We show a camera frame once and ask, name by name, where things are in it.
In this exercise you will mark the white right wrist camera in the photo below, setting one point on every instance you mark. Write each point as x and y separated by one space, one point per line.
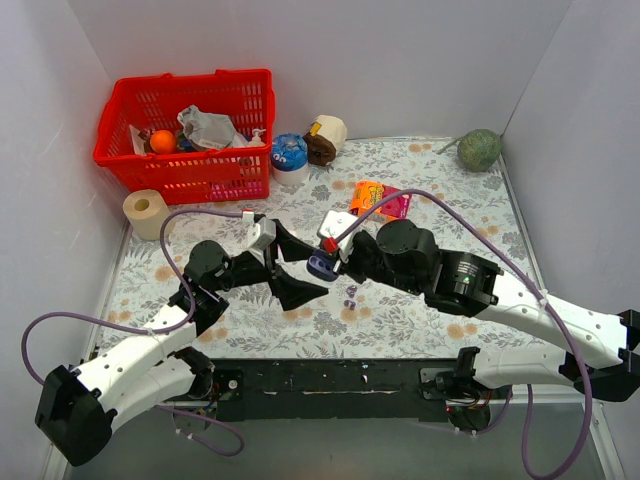
333 225

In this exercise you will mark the purple earbud charging case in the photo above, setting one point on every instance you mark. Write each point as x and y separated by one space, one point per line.
322 267

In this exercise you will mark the beige paper roll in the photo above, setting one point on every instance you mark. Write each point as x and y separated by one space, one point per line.
146 211

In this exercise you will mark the grey crumpled bag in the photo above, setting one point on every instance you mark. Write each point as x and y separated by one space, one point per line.
206 130

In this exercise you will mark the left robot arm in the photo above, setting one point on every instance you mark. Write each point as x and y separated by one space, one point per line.
81 407

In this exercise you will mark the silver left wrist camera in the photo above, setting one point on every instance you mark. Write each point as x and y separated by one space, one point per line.
259 237

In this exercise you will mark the blue white cup container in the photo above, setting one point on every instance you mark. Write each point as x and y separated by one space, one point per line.
289 159

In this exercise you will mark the green melon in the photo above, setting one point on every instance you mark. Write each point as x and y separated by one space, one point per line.
477 150

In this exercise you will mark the red plastic shopping basket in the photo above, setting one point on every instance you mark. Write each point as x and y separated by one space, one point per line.
142 142

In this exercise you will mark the orange fruit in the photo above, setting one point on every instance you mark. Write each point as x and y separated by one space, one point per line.
163 142

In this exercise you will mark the white pump bottle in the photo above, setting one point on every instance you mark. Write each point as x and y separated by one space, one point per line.
256 140

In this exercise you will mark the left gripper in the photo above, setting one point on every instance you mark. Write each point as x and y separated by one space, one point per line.
272 258

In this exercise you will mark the brown white plush toy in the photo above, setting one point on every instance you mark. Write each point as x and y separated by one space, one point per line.
324 139

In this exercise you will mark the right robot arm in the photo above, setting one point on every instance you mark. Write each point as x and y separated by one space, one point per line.
589 351

